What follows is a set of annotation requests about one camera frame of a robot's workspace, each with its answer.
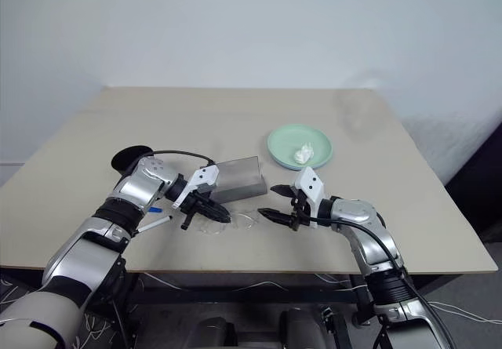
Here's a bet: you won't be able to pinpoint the crumpled white tissue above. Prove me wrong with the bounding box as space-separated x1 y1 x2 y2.
293 141 316 165

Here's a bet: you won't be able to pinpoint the pale blue plate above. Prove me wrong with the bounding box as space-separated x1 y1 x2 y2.
270 153 331 171

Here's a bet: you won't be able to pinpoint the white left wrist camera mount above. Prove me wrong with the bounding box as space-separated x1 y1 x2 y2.
171 162 220 209

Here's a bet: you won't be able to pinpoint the grey glasses case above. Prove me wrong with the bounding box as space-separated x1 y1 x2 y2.
209 155 268 205

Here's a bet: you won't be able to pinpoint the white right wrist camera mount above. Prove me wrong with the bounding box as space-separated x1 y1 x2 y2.
293 165 326 229

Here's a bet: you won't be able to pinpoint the black white-patterned cloth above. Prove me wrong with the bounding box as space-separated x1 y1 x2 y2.
0 272 117 349

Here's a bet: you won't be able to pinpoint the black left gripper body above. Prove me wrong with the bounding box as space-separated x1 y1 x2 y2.
180 191 215 231

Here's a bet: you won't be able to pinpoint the white marker with black cap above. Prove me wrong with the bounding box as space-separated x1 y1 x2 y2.
136 215 174 234

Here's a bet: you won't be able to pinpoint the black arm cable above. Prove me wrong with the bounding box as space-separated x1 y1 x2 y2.
307 215 458 349
151 150 216 169

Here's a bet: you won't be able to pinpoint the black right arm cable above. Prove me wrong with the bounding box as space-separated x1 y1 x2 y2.
307 215 458 349

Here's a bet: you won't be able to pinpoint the mint green plate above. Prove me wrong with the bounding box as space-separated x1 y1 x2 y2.
267 124 334 169

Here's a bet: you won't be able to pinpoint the clear-framed glasses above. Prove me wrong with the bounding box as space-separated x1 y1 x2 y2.
197 210 260 235

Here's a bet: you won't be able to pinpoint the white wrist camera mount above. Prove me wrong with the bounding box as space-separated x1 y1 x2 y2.
293 165 326 229
171 162 220 209

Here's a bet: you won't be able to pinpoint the thin white cable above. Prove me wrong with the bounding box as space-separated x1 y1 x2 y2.
426 300 502 325
140 271 356 294

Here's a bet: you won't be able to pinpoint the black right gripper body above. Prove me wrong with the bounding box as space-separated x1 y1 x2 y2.
288 188 315 233

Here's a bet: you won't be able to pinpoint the black table frame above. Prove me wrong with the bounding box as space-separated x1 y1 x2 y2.
127 273 376 326

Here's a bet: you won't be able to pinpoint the black furniture panel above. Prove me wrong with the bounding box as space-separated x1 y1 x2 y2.
444 120 502 245

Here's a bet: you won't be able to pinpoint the black round lid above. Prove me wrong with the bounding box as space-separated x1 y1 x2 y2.
111 144 155 178

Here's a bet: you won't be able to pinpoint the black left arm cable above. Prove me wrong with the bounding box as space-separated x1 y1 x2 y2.
151 150 216 169

